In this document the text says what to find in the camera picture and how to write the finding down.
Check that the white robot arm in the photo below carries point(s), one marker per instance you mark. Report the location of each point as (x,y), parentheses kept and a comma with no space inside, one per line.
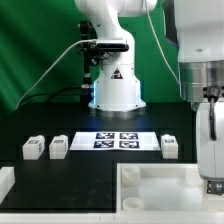
(197,27)

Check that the white obstacle bar left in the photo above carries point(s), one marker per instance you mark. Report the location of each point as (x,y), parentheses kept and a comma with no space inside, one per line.
(7,180)

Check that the white sheet with fiducial tags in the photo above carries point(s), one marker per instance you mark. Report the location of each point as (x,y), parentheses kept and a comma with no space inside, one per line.
(111,140)

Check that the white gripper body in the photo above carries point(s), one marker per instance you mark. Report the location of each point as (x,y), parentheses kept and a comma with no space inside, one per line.
(210,154)

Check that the white front obstacle strip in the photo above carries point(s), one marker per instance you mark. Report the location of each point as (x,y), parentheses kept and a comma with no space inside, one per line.
(142,218)

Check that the white square tabletop part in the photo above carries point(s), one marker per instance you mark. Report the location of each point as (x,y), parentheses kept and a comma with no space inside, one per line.
(163,188)

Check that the black camera stand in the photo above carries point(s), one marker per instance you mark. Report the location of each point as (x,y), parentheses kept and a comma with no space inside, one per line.
(93,54)

